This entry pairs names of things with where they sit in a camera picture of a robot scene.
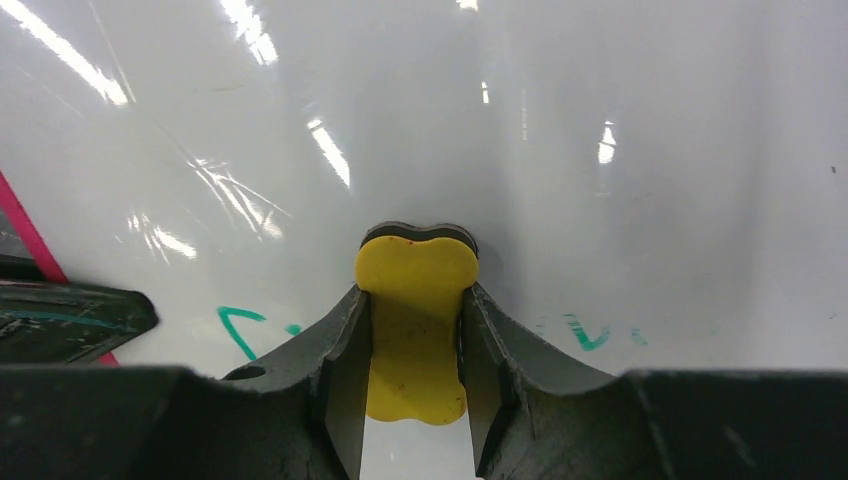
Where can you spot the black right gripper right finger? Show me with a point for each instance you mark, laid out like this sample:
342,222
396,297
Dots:
538,413

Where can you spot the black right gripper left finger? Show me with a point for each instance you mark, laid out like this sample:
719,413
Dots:
295,413

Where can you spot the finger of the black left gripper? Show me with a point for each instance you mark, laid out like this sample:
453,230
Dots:
45,322

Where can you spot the pink framed whiteboard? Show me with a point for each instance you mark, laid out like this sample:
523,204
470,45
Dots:
650,184

